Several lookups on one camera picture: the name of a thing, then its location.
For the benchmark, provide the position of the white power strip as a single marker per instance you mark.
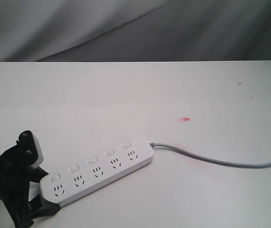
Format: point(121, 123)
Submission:
point(94, 172)

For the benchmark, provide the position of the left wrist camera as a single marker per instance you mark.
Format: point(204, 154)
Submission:
point(28, 150)

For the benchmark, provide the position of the grey backdrop cloth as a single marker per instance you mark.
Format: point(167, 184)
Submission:
point(134, 30)

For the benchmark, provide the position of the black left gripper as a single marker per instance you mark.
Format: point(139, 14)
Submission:
point(15, 179)

